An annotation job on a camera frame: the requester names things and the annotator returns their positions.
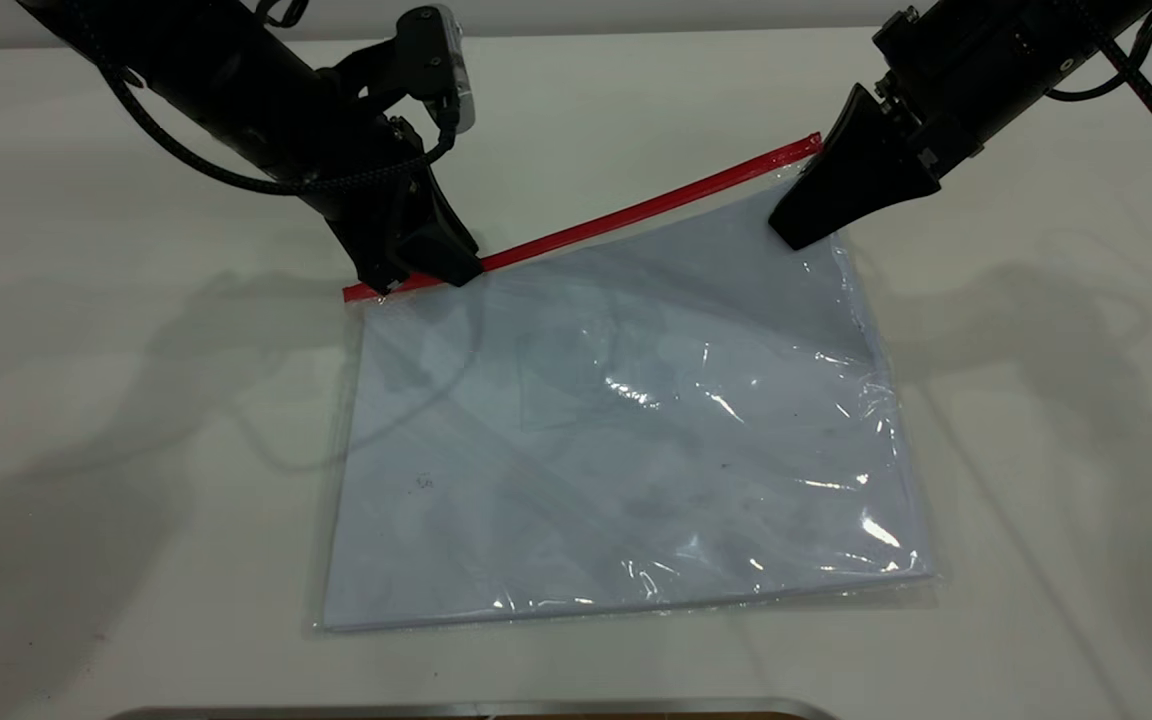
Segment thin black right gripper cable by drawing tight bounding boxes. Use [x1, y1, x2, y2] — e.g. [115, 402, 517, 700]
[1044, 8, 1152, 103]

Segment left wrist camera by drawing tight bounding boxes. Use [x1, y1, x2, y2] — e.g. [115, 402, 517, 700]
[394, 4, 478, 134]

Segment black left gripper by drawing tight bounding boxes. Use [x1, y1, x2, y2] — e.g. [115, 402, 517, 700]
[320, 113, 485, 297]

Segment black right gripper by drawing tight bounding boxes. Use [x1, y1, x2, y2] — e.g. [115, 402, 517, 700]
[767, 0, 1079, 252]

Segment transparent red-zipper document bag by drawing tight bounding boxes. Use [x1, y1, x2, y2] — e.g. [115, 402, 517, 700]
[314, 132, 937, 633]

